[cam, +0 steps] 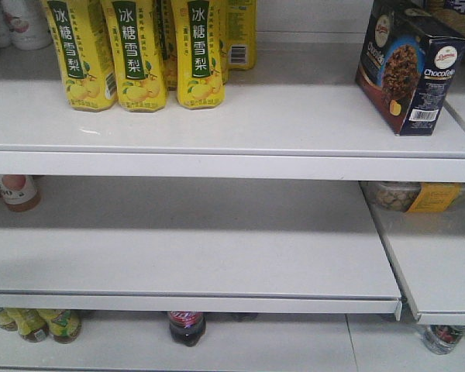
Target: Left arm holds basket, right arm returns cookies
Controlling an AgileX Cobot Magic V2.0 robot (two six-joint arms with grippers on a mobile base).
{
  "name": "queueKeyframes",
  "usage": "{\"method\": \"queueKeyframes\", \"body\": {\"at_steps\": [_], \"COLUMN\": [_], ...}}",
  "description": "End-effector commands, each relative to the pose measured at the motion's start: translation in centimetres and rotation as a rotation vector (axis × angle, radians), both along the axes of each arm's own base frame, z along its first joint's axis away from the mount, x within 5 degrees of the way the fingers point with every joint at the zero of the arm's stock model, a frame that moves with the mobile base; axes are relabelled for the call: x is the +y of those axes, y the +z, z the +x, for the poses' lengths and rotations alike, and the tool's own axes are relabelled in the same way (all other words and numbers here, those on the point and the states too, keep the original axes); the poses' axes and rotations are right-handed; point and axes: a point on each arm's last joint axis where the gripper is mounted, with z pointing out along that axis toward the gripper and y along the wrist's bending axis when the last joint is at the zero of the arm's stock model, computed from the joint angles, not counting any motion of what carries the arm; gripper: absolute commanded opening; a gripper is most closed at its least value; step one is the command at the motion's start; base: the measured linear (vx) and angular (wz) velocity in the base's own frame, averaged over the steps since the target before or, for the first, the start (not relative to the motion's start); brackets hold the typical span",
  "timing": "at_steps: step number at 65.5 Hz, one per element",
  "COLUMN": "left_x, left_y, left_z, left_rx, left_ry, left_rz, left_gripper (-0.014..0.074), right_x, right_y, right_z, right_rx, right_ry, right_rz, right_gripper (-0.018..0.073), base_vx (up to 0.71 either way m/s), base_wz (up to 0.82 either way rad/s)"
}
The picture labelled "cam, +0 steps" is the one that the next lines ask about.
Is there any white upper shelf board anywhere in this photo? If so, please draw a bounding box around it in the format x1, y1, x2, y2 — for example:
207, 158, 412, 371
0, 43, 465, 183

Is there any white shelf board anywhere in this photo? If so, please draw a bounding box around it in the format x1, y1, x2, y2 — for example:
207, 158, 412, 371
0, 176, 402, 314
369, 204, 465, 326
0, 43, 465, 183

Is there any orange peach drink bottle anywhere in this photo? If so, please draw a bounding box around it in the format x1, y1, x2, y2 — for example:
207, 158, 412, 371
0, 174, 41, 212

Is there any dark cola bottle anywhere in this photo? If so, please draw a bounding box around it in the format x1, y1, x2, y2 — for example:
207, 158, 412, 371
167, 311, 206, 347

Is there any white right shelf board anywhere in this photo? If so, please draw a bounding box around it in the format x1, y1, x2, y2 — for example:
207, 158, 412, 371
369, 204, 465, 326

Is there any blue cracker package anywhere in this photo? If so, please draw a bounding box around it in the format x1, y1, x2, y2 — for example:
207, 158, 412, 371
424, 0, 465, 36

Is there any white lower shelf board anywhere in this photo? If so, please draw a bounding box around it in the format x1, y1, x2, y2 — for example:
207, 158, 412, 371
0, 176, 402, 314

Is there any white peach drink bottle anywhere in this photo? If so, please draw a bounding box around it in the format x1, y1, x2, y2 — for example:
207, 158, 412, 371
0, 0, 52, 50

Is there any chocolate cookie box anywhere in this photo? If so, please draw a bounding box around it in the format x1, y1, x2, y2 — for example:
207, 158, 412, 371
356, 1, 465, 136

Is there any glass jar bottom shelf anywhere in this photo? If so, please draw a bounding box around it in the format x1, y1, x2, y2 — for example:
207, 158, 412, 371
423, 325, 465, 355

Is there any yellow labelled food tub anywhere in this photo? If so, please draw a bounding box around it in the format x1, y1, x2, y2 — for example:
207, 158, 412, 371
360, 181, 465, 213

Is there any yellow green tea bottle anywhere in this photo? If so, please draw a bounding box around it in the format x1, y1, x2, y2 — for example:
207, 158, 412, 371
5, 308, 49, 343
37, 308, 82, 344

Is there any yellow pear drink bottle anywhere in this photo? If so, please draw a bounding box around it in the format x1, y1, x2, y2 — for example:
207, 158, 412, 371
171, 1, 226, 109
226, 0, 257, 71
101, 1, 167, 112
41, 1, 117, 112

